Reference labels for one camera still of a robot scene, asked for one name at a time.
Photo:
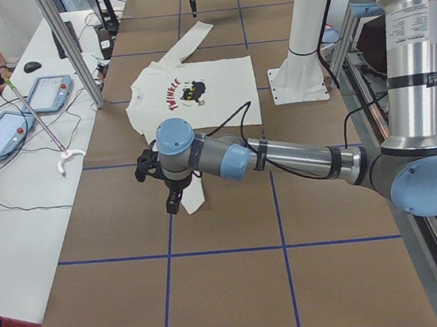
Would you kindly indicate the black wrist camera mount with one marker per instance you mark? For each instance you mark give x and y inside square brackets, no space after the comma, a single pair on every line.
[148,164]

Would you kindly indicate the aluminium frame post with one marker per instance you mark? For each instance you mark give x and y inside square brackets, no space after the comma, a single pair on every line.
[53,18]

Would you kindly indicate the near blue teach pendant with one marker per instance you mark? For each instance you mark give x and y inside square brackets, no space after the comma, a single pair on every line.
[14,127]

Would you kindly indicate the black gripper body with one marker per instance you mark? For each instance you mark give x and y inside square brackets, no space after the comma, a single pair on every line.
[176,184]

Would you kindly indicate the cream long sleeve printed shirt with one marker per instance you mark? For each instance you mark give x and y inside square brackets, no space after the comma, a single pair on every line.
[173,100]

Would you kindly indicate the far blue teach pendant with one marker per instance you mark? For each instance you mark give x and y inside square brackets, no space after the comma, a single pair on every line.
[49,93]

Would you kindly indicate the white central column with base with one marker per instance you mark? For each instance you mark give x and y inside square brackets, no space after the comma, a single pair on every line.
[300,77]

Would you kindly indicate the black power adapter with label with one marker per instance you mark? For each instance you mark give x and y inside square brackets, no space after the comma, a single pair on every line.
[105,42]

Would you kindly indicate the black computer mouse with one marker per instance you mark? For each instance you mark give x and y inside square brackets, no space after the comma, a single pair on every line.
[31,67]

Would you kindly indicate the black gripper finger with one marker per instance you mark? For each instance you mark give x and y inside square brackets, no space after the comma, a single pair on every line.
[193,5]
[173,201]

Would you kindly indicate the pink reacher grabber stick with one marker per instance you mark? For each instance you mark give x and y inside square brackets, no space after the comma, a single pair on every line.
[66,153]

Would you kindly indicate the blue teach pendant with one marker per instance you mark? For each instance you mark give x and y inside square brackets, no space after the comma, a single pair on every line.
[49,93]
[14,127]

